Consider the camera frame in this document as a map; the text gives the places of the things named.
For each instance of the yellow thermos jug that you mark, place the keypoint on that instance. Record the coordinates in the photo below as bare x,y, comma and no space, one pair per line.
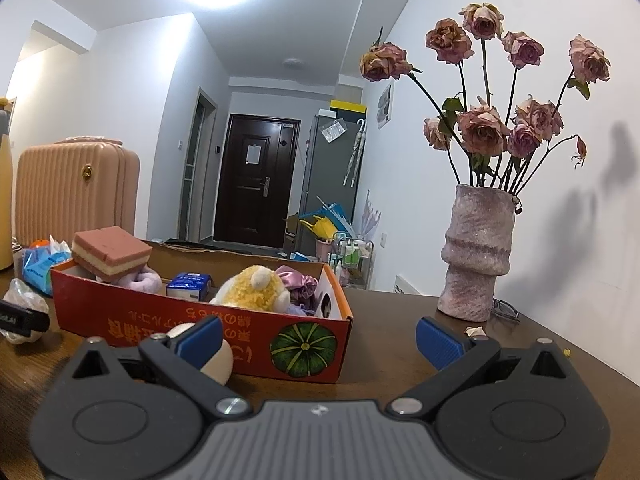
6,187

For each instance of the lilac fluffy scrunchie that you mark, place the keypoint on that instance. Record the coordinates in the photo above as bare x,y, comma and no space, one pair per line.
145,280

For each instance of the blue tissue pack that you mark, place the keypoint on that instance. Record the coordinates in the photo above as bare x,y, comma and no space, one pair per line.
37,264

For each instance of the orange cardboard pumpkin box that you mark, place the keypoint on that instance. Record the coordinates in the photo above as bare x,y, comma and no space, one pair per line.
262,344

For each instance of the dried pink rose bouquet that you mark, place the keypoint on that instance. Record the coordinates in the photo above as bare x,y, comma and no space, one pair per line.
503,150

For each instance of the pink layered sponge block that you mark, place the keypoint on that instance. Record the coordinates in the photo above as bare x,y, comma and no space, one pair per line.
110,253

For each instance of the grey refrigerator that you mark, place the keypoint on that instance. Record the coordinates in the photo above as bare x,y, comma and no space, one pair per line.
326,166

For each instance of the clear plastic bag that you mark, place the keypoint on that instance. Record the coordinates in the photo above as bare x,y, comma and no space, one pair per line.
21,294

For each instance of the pink bucket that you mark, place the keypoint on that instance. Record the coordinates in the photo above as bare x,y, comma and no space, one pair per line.
324,249

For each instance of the pink ribbed suitcase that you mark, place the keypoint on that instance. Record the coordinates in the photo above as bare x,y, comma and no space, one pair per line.
77,184

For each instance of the wall picture frame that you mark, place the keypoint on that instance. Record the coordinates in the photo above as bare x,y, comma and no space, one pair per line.
385,106

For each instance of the fallen rose petal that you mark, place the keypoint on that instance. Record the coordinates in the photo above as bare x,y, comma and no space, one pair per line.
475,332

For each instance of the orange fruit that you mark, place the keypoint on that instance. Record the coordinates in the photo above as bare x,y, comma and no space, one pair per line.
39,244

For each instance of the pink satin scrunchie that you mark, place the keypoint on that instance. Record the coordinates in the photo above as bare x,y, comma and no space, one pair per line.
301,286

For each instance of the yellow plush toy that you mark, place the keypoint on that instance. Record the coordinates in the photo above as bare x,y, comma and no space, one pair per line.
256,288

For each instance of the blue white small packet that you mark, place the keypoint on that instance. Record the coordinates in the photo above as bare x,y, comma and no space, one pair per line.
190,286

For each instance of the ceiling lamp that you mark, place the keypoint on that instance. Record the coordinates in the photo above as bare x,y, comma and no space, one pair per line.
293,63

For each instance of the white wall heater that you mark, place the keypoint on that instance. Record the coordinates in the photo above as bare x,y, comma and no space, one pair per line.
402,286

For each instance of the metal wire storage cart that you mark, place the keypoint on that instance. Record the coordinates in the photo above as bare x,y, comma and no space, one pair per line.
350,258

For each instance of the dark brown entrance door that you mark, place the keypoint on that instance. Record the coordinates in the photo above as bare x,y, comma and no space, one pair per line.
255,182

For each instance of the white round foam sponge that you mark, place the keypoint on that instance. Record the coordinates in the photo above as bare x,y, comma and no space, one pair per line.
203,346

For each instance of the black eyeglasses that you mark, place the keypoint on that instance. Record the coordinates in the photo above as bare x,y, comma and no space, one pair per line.
502,309

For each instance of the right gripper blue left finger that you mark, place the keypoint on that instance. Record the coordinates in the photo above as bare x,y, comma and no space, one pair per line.
179,361

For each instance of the yellow black box on fridge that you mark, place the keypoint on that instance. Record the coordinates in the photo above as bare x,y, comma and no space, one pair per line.
348,106

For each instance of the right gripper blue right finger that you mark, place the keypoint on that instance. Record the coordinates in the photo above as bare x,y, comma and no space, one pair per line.
459,360

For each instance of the pink textured ceramic vase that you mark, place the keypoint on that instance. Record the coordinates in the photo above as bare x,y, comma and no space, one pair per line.
477,251

